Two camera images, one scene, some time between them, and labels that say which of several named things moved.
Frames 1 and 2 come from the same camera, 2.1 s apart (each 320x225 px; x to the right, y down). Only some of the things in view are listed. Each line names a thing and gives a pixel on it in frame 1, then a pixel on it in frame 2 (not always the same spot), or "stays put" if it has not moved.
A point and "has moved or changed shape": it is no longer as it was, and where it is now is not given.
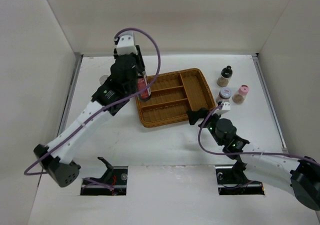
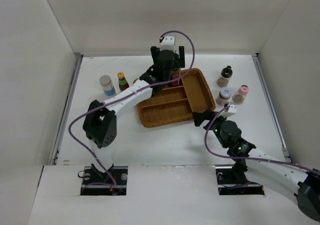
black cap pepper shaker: x=226 y=74 stays put
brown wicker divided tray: x=175 y=94 stays put
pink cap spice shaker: x=240 y=94 stays put
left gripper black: x=141 y=68 -> x=179 y=62
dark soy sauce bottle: x=142 y=83 has moved or changed shape
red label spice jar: x=225 y=94 stays put
